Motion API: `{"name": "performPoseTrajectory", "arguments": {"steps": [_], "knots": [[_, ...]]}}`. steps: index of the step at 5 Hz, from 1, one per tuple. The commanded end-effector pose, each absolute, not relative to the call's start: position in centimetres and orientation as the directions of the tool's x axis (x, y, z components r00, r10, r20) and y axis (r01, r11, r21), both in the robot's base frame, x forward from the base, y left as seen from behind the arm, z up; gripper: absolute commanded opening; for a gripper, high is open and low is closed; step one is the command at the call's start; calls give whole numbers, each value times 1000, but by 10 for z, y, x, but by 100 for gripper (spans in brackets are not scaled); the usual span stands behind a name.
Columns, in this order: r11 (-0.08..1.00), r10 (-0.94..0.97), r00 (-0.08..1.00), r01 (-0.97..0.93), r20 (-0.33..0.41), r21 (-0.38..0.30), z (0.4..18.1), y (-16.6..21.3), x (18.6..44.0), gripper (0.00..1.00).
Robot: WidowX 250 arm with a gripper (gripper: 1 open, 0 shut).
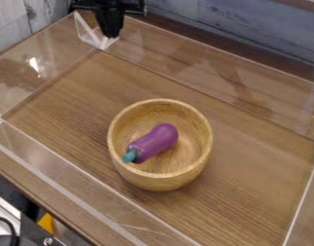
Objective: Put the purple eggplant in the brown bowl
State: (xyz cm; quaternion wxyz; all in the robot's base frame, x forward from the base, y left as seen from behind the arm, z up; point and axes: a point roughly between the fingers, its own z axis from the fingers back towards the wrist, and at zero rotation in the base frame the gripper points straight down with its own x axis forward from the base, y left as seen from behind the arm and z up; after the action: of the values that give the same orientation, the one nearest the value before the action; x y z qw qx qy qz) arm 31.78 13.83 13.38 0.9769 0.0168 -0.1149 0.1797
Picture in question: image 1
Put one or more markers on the purple toy eggplant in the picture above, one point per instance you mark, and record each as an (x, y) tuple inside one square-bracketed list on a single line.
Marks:
[(151, 144)]

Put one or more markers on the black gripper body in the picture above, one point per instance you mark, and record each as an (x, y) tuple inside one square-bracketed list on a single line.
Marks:
[(127, 6)]

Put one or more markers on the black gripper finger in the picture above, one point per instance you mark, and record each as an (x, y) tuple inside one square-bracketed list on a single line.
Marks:
[(109, 19)]

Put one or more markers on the yellow black equipment under table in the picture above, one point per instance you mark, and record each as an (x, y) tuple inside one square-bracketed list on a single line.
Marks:
[(44, 231)]

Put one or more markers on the clear acrylic tray walls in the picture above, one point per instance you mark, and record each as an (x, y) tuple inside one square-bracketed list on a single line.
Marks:
[(62, 89)]

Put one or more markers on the brown wooden bowl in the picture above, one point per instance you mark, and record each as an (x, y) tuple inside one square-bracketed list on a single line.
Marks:
[(175, 167)]

